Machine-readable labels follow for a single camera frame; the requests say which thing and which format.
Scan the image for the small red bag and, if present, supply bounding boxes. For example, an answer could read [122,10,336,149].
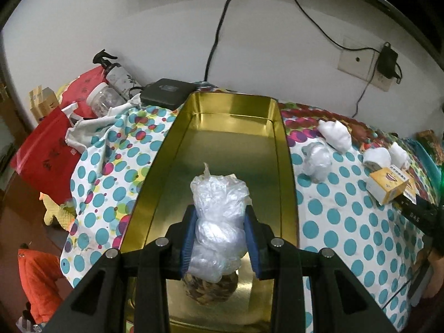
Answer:
[60,66,109,118]

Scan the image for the small white cloth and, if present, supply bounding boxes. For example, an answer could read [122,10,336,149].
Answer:
[388,142,412,171]

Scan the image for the large red bag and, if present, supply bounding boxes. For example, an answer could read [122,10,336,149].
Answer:
[10,106,84,209]

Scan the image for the black set-top box cable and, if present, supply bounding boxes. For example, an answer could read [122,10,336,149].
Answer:
[203,0,254,81]

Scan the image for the clear plastic jar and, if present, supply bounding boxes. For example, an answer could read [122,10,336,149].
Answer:
[86,82,128,118]

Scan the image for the plastic bag of dried nuts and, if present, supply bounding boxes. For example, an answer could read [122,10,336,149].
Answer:
[180,162,253,307]

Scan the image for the black adapter cable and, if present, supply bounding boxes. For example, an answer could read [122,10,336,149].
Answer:
[352,65,403,118]

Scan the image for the black power adapter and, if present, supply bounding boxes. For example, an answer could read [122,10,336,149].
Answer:
[376,42,400,81]

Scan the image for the clear plastic bag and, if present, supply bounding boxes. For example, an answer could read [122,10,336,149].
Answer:
[302,142,332,183]

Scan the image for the white wall plate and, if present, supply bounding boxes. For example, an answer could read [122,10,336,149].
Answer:
[338,36,380,82]

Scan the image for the wooden door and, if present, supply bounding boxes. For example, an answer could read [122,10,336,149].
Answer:
[0,73,35,191]

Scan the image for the white paper ball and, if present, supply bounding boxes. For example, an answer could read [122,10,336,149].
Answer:
[318,119,352,152]

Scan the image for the person's right hand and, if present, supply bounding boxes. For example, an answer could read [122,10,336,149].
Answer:
[428,250,444,299]

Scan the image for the yellow cardboard box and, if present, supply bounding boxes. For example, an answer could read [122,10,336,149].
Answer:
[369,166,416,206]

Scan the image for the gold metal tin box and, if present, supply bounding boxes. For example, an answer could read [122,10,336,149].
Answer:
[120,92,306,333]

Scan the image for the colourful patterned packet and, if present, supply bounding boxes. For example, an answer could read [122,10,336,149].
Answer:
[416,130,444,167]

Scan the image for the spray bottle with black nozzle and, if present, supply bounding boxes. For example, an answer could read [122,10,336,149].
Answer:
[93,49,143,98]

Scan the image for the brown cardboard box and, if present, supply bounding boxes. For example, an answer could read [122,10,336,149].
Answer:
[28,85,60,124]

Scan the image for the polka dot tablecloth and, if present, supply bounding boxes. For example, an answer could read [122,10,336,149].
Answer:
[60,102,444,333]

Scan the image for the black television cable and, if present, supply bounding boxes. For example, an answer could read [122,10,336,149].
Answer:
[286,0,385,52]

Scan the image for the orange jacket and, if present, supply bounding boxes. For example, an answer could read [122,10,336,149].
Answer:
[18,244,72,325]

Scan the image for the black set-top box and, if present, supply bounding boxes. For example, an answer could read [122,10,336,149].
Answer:
[140,78,198,108]

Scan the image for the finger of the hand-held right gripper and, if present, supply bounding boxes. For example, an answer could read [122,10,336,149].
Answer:
[392,193,417,213]

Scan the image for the white wall socket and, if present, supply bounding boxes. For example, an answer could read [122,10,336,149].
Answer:
[373,72,396,92]

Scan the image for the yellow plush toy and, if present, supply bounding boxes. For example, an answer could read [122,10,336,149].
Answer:
[40,191,77,232]

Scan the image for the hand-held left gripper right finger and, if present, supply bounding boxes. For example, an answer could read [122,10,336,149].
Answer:
[243,205,398,333]

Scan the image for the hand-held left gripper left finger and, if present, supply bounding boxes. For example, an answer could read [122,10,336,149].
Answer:
[43,205,198,333]

